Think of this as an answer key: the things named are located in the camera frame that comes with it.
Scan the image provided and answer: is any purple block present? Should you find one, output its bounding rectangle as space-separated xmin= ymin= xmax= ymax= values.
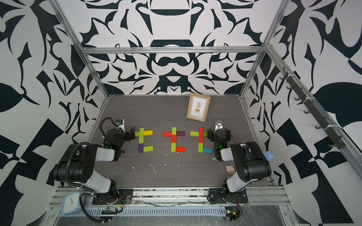
xmin=176 ymin=131 xmax=185 ymax=136
xmin=138 ymin=143 xmax=144 ymax=153

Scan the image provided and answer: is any wooden picture frame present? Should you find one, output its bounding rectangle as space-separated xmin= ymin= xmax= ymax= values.
xmin=186 ymin=93 xmax=211 ymax=122

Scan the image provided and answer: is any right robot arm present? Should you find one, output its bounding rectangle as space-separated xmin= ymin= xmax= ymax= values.
xmin=207 ymin=129 xmax=272 ymax=195

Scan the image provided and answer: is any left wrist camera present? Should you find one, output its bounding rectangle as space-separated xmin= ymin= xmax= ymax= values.
xmin=116 ymin=119 xmax=125 ymax=133

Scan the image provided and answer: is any yellow block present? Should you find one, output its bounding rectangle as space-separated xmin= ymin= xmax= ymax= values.
xmin=143 ymin=131 xmax=153 ymax=136

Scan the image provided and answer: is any circuit board right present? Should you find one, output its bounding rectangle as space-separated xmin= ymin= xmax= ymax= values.
xmin=225 ymin=206 xmax=242 ymax=221

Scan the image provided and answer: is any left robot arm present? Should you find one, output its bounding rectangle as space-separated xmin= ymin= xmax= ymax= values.
xmin=53 ymin=117 xmax=136 ymax=199

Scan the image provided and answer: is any white blue alarm clock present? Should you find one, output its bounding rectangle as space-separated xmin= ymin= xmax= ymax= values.
xmin=60 ymin=192 xmax=81 ymax=215

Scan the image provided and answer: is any wall hook rail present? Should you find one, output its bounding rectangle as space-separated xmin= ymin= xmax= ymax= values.
xmin=281 ymin=71 xmax=347 ymax=149

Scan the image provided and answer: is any green circuit board left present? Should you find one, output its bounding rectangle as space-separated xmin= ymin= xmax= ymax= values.
xmin=101 ymin=205 xmax=123 ymax=215

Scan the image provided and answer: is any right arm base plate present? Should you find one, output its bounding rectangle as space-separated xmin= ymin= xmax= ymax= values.
xmin=206 ymin=187 xmax=248 ymax=204

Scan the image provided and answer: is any pink beige small box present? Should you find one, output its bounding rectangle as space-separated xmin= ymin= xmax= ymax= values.
xmin=225 ymin=165 xmax=236 ymax=175

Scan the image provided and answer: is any aluminium front rail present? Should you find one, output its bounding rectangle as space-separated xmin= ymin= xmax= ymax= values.
xmin=56 ymin=186 xmax=290 ymax=206

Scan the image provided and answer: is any lime block bottom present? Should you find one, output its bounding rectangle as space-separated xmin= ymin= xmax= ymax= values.
xmin=171 ymin=143 xmax=177 ymax=153

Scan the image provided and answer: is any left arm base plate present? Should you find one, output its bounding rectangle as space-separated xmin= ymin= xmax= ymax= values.
xmin=92 ymin=189 xmax=134 ymax=205

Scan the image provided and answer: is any white cable duct strip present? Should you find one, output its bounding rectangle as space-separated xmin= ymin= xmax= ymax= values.
xmin=81 ymin=205 xmax=227 ymax=217

